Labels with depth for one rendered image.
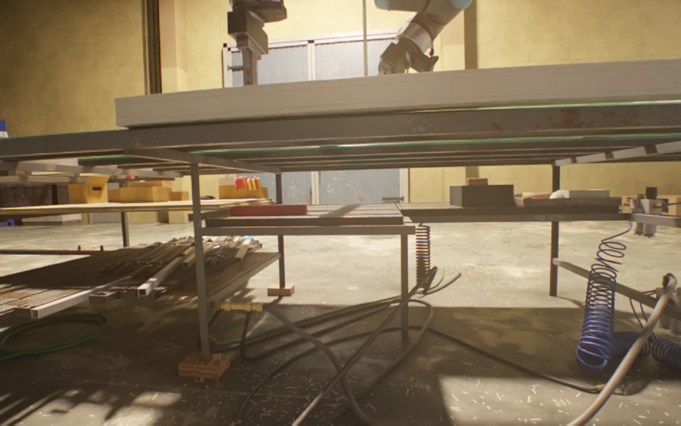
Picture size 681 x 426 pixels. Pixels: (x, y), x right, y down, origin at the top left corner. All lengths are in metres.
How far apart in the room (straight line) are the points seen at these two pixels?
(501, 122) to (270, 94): 0.52
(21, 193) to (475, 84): 2.46
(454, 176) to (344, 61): 3.36
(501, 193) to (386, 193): 5.68
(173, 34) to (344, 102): 8.28
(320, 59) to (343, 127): 7.09
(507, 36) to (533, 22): 0.57
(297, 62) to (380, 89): 7.22
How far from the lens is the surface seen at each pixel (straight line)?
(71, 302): 1.53
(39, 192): 2.72
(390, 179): 7.26
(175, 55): 8.79
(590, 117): 0.91
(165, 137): 0.96
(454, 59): 7.49
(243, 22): 0.86
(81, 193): 2.53
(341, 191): 7.32
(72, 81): 10.93
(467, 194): 1.63
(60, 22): 11.59
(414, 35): 0.98
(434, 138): 1.05
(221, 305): 1.41
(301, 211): 1.31
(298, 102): 0.81
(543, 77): 0.85
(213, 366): 1.42
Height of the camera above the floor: 0.69
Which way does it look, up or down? 4 degrees down
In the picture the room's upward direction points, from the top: 1 degrees counter-clockwise
